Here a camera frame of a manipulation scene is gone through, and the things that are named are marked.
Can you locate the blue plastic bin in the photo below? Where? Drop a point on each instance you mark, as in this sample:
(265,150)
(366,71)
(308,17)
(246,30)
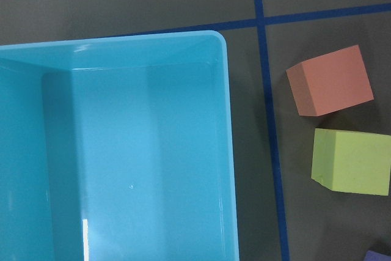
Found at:
(118,148)

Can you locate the orange foam block left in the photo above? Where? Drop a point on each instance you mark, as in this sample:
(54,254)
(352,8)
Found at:
(330,82)

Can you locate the yellow-green foam block left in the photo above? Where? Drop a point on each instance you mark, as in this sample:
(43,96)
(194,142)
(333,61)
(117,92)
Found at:
(351,161)

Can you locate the purple foam block left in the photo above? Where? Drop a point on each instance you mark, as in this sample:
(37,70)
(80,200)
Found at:
(376,256)

